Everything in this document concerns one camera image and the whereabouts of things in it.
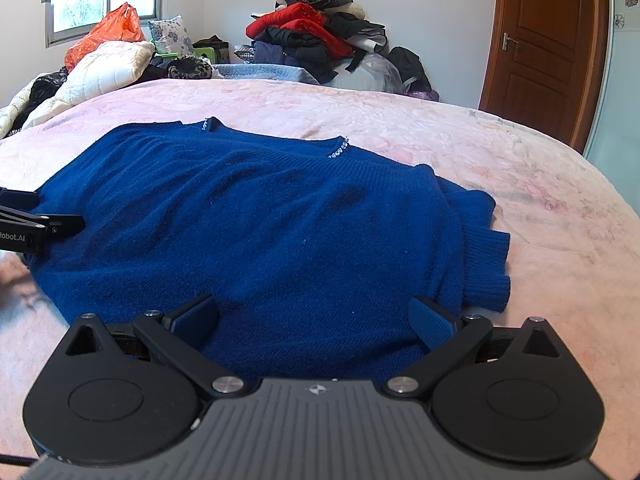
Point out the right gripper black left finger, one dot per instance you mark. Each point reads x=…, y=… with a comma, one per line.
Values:
x=153, y=354

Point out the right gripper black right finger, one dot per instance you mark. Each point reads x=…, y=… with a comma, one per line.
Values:
x=469, y=357

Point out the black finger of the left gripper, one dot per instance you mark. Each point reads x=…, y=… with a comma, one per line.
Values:
x=28, y=233

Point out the blue knit sweater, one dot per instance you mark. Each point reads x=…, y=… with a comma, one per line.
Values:
x=310, y=250

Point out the pile of dark clothes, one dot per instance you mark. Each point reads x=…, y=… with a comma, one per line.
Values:
x=344, y=18

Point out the pink floral bed cover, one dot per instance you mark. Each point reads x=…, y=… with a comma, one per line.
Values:
x=574, y=254

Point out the white quilted pillow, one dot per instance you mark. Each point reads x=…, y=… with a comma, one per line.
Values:
x=112, y=66

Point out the orange plastic bag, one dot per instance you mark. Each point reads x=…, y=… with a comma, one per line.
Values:
x=121, y=24

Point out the dark leopard print cloth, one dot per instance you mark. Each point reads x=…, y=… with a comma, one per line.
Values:
x=190, y=68

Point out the floral grey cushion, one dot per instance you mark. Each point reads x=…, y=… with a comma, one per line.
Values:
x=170, y=36

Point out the frosted glass wardrobe door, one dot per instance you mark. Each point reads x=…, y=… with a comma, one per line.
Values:
x=613, y=145

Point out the green box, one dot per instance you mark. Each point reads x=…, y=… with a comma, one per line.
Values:
x=206, y=52

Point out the clear plastic storage bag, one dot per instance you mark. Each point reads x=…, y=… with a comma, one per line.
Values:
x=373, y=73

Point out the light blue folded blanket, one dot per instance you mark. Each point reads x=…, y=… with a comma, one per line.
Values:
x=266, y=72

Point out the brown wooden door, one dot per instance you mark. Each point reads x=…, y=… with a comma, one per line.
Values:
x=545, y=65

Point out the red jacket on pile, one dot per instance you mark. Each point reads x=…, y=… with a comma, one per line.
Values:
x=301, y=17

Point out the window with metal frame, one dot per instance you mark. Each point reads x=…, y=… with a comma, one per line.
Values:
x=68, y=20

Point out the black bag near wall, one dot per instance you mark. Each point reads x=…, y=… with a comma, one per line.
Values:
x=410, y=69

